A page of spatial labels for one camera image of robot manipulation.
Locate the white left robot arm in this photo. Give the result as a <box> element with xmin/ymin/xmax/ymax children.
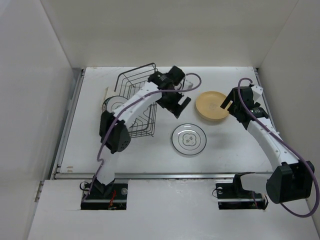
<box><xmin>90</xmin><ymin>66</ymin><xmax>198</xmax><ymax>199</ymax></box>

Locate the white green-rimmed plate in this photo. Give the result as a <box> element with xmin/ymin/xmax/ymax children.
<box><xmin>101</xmin><ymin>97</ymin><xmax>111</xmax><ymax>113</ymax></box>

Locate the cream cutlery holder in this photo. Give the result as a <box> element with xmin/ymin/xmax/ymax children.
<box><xmin>103</xmin><ymin>87</ymin><xmax>117</xmax><ymax>101</ymax></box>

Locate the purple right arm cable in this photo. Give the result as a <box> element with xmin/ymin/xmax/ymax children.
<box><xmin>237</xmin><ymin>77</ymin><xmax>319</xmax><ymax>217</ymax></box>

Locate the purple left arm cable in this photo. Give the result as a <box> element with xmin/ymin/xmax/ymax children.
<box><xmin>82</xmin><ymin>73</ymin><xmax>202</xmax><ymax>201</ymax></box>

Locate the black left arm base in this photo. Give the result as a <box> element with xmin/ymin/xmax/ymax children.
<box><xmin>79</xmin><ymin>179</ymin><xmax>129</xmax><ymax>211</ymax></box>

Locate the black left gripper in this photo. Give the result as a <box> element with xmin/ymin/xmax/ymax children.
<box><xmin>155</xmin><ymin>87</ymin><xmax>190</xmax><ymax>118</ymax></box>

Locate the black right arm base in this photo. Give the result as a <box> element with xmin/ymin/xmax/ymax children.
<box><xmin>211</xmin><ymin>172</ymin><xmax>269</xmax><ymax>211</ymax></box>

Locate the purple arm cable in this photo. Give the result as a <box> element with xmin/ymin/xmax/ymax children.
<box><xmin>237</xmin><ymin>77</ymin><xmax>319</xmax><ymax>217</ymax></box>
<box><xmin>82</xmin><ymin>73</ymin><xmax>202</xmax><ymax>201</ymax></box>

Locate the yellow plate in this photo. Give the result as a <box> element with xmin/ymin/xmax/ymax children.
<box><xmin>195</xmin><ymin>91</ymin><xmax>229</xmax><ymax>122</ymax></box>

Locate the grey wire dish rack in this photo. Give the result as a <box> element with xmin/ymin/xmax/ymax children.
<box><xmin>114</xmin><ymin>62</ymin><xmax>157</xmax><ymax>138</ymax></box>

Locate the aluminium rail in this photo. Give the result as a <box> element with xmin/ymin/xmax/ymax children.
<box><xmin>48</xmin><ymin>172</ymin><xmax>276</xmax><ymax>180</ymax></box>

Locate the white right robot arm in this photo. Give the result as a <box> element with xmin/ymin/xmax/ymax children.
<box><xmin>220</xmin><ymin>84</ymin><xmax>315</xmax><ymax>204</ymax></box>

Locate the white black-rimmed plate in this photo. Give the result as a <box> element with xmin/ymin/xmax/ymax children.
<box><xmin>171</xmin><ymin>123</ymin><xmax>207</xmax><ymax>156</ymax></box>
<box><xmin>106</xmin><ymin>95</ymin><xmax>128</xmax><ymax>113</ymax></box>

